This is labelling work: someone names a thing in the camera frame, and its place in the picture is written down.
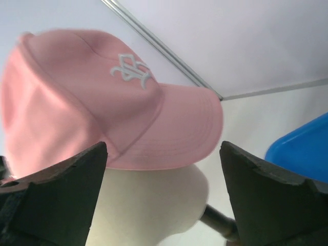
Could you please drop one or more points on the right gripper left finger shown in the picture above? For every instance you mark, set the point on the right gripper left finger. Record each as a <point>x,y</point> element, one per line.
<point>54,206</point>

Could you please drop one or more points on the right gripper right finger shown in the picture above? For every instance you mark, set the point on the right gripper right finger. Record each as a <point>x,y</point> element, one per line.
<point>271,205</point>

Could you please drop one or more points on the pink baseball cap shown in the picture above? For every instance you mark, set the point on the pink baseball cap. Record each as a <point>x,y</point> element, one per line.
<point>64,90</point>

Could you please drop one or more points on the dark round wooden stand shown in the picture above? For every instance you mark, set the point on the dark round wooden stand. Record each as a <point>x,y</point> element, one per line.
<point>225,226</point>

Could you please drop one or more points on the blue plastic bin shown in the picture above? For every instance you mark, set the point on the blue plastic bin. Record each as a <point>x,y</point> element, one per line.
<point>303,151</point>

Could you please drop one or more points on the beige mannequin head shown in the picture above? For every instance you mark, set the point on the beige mannequin head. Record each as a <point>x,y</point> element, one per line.
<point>146,207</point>

